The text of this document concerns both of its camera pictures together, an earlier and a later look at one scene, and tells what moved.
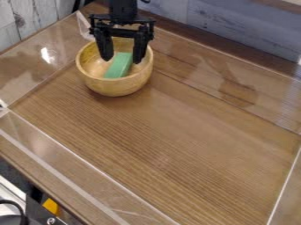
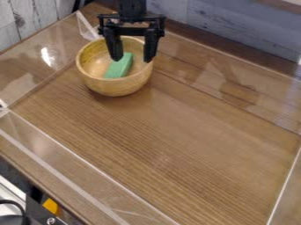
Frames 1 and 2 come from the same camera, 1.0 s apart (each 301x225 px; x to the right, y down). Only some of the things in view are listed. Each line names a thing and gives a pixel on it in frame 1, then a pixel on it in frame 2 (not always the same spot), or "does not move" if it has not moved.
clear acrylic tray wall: [72, 183] does not move
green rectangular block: [120, 65] does not move
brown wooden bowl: [91, 66] does not move
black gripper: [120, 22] -> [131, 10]
